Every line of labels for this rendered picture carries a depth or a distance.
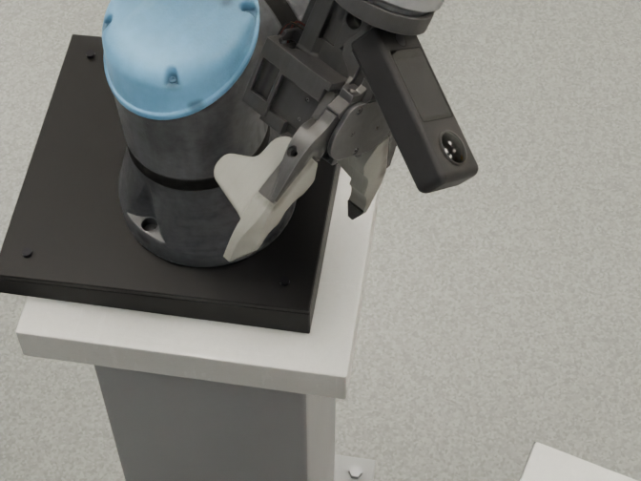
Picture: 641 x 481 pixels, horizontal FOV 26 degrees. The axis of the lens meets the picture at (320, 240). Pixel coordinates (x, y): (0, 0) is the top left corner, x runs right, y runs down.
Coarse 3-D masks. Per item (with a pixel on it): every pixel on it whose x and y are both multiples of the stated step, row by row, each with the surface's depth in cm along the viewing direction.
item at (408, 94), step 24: (360, 48) 92; (384, 48) 91; (408, 48) 93; (384, 72) 91; (408, 72) 92; (432, 72) 94; (384, 96) 92; (408, 96) 91; (432, 96) 93; (408, 120) 91; (432, 120) 91; (456, 120) 93; (408, 144) 91; (432, 144) 90; (456, 144) 91; (408, 168) 91; (432, 168) 90; (456, 168) 91
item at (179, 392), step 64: (64, 320) 116; (128, 320) 116; (192, 320) 116; (320, 320) 116; (128, 384) 129; (192, 384) 127; (256, 384) 116; (320, 384) 115; (128, 448) 140; (192, 448) 138; (256, 448) 136; (320, 448) 151
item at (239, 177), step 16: (272, 144) 95; (224, 160) 96; (240, 160) 95; (256, 160) 95; (272, 160) 95; (224, 176) 95; (240, 176) 95; (256, 176) 95; (304, 176) 94; (224, 192) 95; (240, 192) 95; (256, 192) 94; (288, 192) 93; (304, 192) 95; (240, 208) 94; (256, 208) 93; (272, 208) 93; (240, 224) 94; (256, 224) 94; (272, 224) 95; (240, 240) 94; (256, 240) 94; (224, 256) 95; (240, 256) 95
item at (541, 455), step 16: (544, 448) 109; (528, 464) 109; (544, 464) 109; (560, 464) 109; (576, 464) 109; (592, 464) 109; (528, 480) 108; (544, 480) 108; (560, 480) 108; (576, 480) 108; (592, 480) 108; (608, 480) 108; (624, 480) 108
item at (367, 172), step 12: (384, 144) 100; (372, 156) 100; (384, 156) 102; (348, 168) 105; (360, 168) 101; (372, 168) 101; (384, 168) 103; (360, 180) 103; (372, 180) 103; (360, 192) 103; (372, 192) 104; (348, 204) 106; (360, 204) 105; (348, 216) 107
